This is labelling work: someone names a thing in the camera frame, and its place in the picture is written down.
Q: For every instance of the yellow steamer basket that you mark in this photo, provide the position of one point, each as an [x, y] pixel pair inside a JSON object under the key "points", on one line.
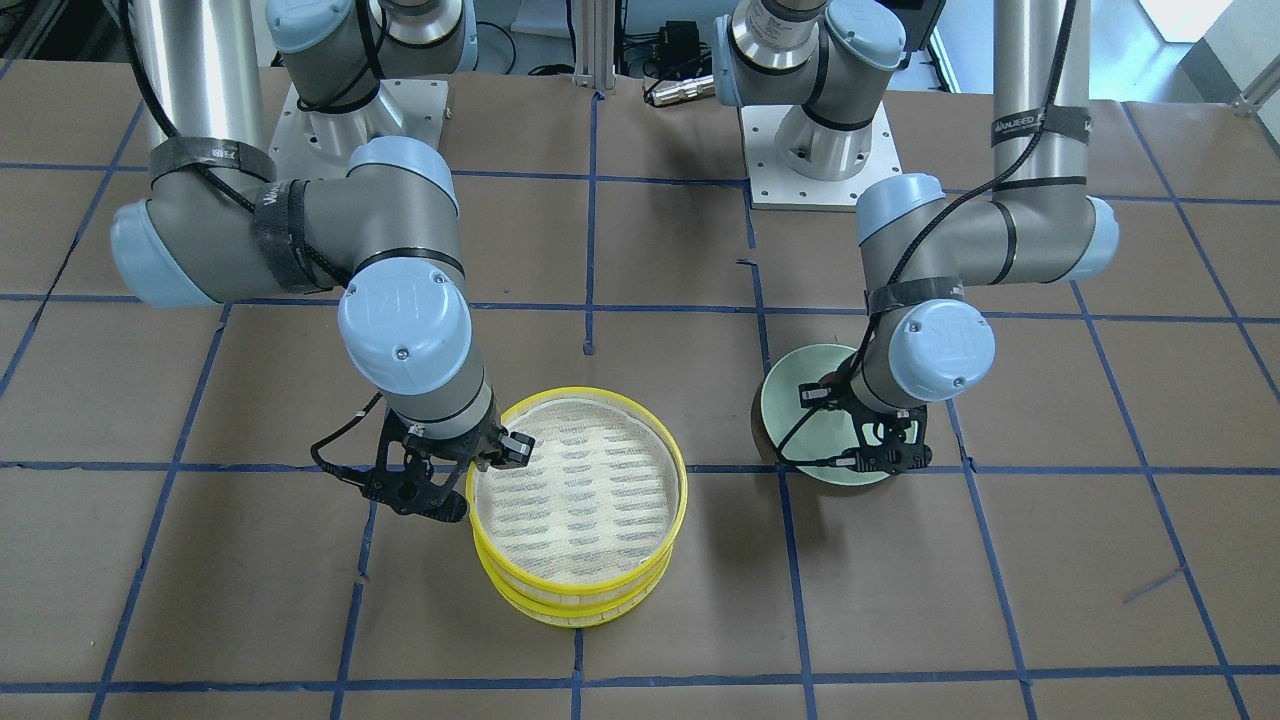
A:
{"points": [[604, 494], [578, 607]]}

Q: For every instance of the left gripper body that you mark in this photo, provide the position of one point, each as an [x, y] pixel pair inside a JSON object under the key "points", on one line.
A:
{"points": [[815, 394]]}

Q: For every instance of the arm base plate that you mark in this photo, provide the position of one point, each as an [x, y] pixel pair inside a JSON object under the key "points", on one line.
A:
{"points": [[820, 150], [310, 145]]}

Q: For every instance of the green plate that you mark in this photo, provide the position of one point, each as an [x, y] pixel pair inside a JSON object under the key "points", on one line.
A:
{"points": [[828, 432]]}

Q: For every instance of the aluminium frame post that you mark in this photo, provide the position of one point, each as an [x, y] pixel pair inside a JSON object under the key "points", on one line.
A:
{"points": [[594, 35]]}

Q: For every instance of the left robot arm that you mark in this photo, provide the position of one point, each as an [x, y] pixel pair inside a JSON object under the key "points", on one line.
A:
{"points": [[1033, 222]]}

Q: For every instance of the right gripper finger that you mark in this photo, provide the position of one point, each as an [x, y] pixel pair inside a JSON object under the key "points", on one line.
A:
{"points": [[411, 494], [514, 449]]}

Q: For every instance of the black power adapter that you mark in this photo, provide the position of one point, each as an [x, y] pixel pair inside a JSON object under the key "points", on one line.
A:
{"points": [[677, 44]]}

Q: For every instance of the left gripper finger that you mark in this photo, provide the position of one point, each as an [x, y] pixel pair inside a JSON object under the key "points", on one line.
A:
{"points": [[815, 396], [872, 460]]}

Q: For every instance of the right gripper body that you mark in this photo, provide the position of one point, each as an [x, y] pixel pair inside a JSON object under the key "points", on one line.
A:
{"points": [[515, 449]]}

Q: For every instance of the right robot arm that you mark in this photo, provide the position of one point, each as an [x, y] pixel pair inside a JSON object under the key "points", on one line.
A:
{"points": [[222, 224]]}

